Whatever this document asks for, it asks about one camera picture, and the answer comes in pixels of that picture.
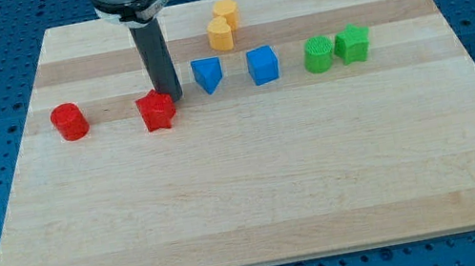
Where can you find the blue triangle block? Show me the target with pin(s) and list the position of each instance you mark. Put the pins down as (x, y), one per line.
(207, 73)

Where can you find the yellow heart block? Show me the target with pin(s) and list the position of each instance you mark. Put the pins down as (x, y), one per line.
(220, 34)

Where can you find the blue cube block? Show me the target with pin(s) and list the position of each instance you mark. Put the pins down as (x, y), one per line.
(263, 65)

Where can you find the red star block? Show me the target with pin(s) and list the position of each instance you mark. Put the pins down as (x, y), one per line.
(157, 110)

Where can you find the wooden board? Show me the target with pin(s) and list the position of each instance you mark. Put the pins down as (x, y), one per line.
(370, 154)

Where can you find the green cylinder block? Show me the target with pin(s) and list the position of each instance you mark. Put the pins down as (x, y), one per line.
(318, 54)

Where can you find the yellow cylinder block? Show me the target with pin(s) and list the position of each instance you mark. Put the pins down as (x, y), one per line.
(229, 10)

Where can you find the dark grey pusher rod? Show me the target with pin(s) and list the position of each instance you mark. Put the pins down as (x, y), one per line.
(157, 61)

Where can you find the green star block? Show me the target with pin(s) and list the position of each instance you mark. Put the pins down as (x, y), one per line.
(352, 44)

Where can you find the red cylinder block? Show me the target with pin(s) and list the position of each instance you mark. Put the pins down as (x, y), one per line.
(69, 121)

